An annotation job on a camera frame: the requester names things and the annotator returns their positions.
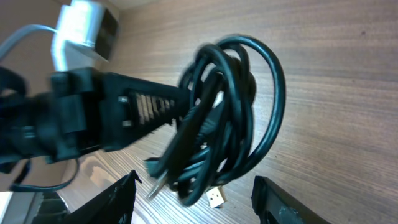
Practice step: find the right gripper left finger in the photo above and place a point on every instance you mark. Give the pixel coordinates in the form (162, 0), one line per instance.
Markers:
(113, 205)

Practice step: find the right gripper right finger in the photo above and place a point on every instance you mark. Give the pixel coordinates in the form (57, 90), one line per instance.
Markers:
(273, 205)

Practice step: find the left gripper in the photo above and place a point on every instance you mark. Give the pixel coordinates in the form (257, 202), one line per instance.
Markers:
(87, 110)

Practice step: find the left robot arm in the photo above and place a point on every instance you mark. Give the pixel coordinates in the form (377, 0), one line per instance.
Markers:
(17, 120)

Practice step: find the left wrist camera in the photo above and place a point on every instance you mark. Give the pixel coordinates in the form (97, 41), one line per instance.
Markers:
(86, 35)

